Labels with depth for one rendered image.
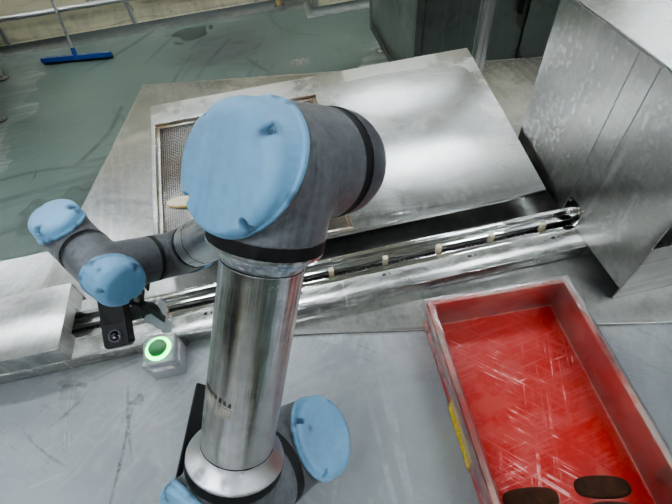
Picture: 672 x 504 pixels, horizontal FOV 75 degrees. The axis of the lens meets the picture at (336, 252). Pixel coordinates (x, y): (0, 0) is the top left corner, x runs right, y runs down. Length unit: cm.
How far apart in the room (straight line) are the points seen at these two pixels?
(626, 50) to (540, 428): 75
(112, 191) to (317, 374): 93
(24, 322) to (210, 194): 90
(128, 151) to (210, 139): 134
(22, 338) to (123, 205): 51
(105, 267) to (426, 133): 97
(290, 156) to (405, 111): 108
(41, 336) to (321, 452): 74
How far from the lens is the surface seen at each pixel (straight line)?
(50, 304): 122
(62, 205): 77
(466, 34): 283
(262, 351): 44
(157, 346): 104
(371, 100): 143
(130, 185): 157
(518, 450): 99
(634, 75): 106
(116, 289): 68
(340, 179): 39
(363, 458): 95
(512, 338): 108
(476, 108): 145
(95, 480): 109
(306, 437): 63
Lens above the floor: 175
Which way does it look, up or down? 52 degrees down
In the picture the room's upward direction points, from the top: 7 degrees counter-clockwise
